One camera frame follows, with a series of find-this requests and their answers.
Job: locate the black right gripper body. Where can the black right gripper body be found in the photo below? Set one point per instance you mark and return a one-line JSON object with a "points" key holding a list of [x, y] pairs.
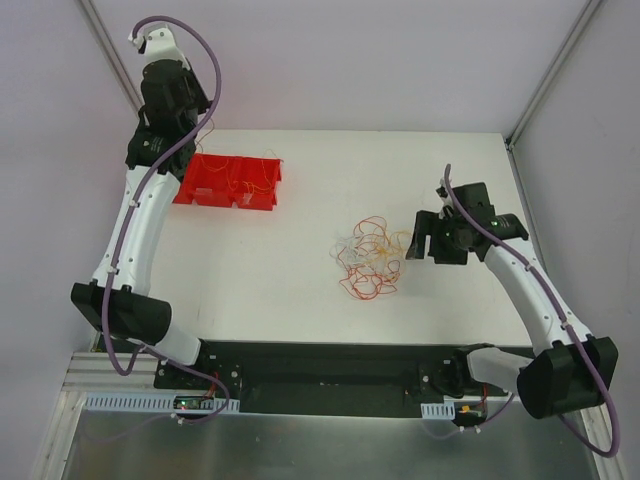
{"points": [[437, 239]]}

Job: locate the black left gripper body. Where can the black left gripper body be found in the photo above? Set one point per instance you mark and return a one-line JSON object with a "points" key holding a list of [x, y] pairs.
{"points": [[167, 93]]}

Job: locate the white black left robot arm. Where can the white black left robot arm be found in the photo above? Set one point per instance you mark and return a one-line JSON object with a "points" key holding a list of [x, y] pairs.
{"points": [[116, 302]]}

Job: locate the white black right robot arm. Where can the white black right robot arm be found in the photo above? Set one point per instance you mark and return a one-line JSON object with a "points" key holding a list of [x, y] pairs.
{"points": [[570, 369]]}

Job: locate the red plastic bin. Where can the red plastic bin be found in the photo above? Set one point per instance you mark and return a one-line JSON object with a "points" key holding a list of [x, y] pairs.
{"points": [[226, 181]]}

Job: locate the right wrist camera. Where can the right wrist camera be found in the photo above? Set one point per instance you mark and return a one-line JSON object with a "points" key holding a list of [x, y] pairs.
{"points": [[447, 208]]}

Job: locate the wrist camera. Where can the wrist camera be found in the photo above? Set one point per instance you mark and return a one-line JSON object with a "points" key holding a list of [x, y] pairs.
{"points": [[157, 43], [447, 208]]}

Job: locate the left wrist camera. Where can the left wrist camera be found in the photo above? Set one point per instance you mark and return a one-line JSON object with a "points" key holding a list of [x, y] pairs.
{"points": [[157, 43]]}

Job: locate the aluminium frame post left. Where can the aluminium frame post left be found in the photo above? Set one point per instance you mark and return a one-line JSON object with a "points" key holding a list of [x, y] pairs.
{"points": [[113, 59]]}

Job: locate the aluminium frame post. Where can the aluminium frame post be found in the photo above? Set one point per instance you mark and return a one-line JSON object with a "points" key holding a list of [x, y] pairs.
{"points": [[113, 59], [576, 32]]}

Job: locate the white slotted cable duct right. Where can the white slotted cable duct right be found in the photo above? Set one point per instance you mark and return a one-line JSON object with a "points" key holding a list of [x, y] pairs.
{"points": [[445, 411]]}

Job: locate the white slotted cable duct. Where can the white slotted cable duct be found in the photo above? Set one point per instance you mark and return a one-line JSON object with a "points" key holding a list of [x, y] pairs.
{"points": [[159, 403], [445, 411]]}

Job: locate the aluminium frame post right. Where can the aluminium frame post right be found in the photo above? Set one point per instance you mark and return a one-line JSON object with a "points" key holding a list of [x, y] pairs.
{"points": [[576, 32]]}

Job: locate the aluminium front rail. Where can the aluminium front rail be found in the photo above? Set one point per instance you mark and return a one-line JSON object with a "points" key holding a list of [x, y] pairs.
{"points": [[94, 372]]}

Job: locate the white slotted cable duct left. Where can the white slotted cable duct left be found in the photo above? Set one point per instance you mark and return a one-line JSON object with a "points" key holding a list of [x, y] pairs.
{"points": [[159, 403]]}

